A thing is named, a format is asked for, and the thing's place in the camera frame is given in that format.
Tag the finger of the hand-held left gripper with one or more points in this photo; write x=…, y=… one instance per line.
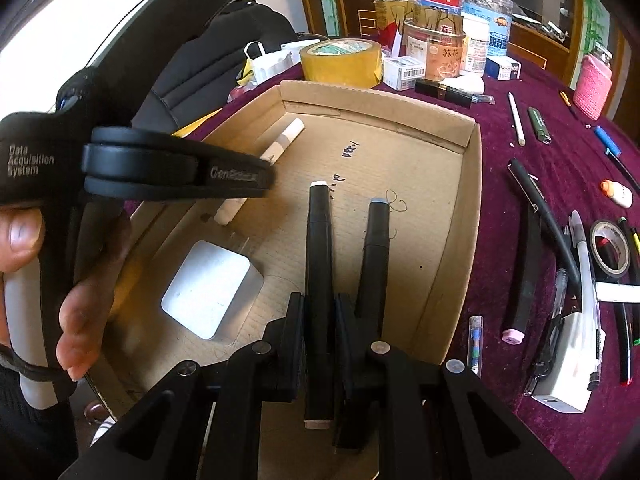
x=235, y=172

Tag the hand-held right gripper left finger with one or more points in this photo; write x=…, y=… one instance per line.
x=292, y=355

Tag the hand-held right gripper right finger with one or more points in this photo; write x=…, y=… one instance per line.
x=345, y=355

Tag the black marker white tip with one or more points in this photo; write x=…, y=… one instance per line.
x=320, y=260

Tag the shallow cardboard box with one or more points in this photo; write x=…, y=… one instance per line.
x=400, y=200

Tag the clear black-grip pen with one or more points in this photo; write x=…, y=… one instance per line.
x=557, y=300

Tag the white usb power adapter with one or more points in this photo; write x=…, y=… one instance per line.
x=570, y=375

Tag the clear gel pen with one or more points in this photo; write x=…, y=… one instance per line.
x=586, y=270

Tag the black electrical tape roll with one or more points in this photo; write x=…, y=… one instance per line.
x=597, y=252

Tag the black marker red tip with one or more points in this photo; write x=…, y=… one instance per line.
x=622, y=345

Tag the person's left hand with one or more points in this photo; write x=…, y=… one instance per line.
x=85, y=320

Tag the yellow paper envelope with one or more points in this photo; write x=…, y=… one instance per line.
x=200, y=122

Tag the pink plastic packet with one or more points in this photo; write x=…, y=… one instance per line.
x=242, y=92

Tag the black marker blue-grey tip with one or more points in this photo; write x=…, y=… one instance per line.
x=376, y=260

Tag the black leather chair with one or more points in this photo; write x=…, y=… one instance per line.
x=200, y=75

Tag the white square adapter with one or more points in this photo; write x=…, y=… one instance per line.
x=210, y=287

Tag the white paper bag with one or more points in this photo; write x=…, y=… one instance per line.
x=272, y=62

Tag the short clear printed pen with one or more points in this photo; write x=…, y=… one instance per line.
x=475, y=345

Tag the tan packing tape roll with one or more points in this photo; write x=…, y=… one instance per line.
x=342, y=67

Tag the purple velvet tablecloth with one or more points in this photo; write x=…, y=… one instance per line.
x=500, y=435

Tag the small white barcode box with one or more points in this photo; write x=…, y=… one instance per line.
x=402, y=74

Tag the black marker pink cap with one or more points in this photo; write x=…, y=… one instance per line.
x=525, y=280

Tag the brown printed carton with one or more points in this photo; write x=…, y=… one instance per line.
x=392, y=17

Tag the black lipstick tube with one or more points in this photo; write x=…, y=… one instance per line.
x=442, y=92

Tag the clear jar orange label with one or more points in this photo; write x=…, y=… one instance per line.
x=432, y=52

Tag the white oval case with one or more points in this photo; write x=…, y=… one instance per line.
x=465, y=84

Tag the black clip pen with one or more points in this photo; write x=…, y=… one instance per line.
x=530, y=185

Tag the white medicine bottle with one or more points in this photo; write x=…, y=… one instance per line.
x=475, y=45

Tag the white stylus pen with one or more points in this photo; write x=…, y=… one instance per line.
x=516, y=120

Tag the blue and white box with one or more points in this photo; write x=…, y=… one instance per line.
x=502, y=68

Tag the clear jar blue label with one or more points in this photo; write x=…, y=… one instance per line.
x=495, y=25

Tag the dark green pen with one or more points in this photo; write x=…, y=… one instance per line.
x=539, y=125

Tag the yellow black pencil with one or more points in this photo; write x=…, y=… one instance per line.
x=636, y=255

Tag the white bottle orange cap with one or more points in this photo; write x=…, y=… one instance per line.
x=619, y=194

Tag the wooden mirror cabinet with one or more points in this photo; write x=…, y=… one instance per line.
x=540, y=45

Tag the small orange black pen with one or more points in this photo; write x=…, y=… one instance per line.
x=567, y=100

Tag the black pen blue cap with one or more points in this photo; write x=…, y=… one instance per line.
x=607, y=141

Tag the pink knitted bottle cover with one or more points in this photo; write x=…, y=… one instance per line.
x=592, y=85

